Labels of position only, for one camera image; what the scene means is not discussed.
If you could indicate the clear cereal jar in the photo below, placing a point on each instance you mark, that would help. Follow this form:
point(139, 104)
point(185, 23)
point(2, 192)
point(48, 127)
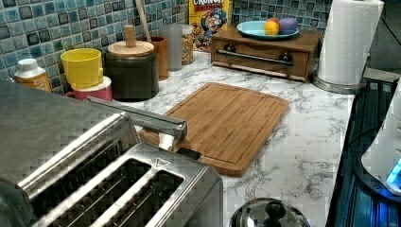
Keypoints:
point(187, 44)

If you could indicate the white-capped orange bottle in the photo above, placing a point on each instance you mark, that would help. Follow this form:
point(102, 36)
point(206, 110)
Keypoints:
point(31, 74)

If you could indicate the stainless four-slot toaster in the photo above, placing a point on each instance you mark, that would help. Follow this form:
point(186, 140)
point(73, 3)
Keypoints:
point(143, 186)

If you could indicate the yellow cereal box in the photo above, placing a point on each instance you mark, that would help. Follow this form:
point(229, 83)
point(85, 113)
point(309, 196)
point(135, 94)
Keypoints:
point(208, 17)

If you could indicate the bamboo cutting board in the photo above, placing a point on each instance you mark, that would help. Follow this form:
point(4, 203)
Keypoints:
point(228, 125)

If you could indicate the frosted grey plastic cup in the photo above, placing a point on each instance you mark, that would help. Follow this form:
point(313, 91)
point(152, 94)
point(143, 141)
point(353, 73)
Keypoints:
point(173, 35)

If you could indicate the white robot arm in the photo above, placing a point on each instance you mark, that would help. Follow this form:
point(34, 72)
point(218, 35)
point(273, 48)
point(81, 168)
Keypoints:
point(382, 158)

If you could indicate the yellow mug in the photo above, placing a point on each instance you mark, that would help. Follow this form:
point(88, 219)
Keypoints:
point(82, 67)

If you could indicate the orange fruit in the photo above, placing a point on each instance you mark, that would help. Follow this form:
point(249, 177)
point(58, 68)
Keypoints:
point(271, 28)

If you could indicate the wooden drawer box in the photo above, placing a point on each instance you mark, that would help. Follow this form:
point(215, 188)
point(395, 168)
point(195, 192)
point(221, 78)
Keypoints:
point(294, 57)

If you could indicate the brown wooden utensil holder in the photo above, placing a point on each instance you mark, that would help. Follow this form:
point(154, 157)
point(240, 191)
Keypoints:
point(160, 48)

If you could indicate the stainless pot lid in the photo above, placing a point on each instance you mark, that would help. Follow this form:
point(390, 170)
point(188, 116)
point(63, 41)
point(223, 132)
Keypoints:
point(267, 212)

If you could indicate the white paper towel roll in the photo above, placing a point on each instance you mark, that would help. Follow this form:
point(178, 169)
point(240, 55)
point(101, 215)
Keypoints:
point(347, 40)

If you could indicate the purple fruit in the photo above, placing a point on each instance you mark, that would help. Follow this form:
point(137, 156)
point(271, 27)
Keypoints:
point(287, 26)

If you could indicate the stainless toaster oven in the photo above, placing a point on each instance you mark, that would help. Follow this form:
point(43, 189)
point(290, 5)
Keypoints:
point(36, 125)

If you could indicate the red fruit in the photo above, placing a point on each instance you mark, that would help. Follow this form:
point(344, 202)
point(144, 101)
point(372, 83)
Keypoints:
point(273, 19)

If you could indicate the light blue plate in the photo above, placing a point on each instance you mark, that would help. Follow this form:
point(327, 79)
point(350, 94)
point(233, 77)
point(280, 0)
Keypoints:
point(255, 29)

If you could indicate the black canister with wooden lid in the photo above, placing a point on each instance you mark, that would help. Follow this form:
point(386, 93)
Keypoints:
point(132, 67)

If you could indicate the metal paper towel holder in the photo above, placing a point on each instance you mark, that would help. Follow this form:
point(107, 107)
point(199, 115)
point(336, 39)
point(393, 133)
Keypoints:
point(337, 88)

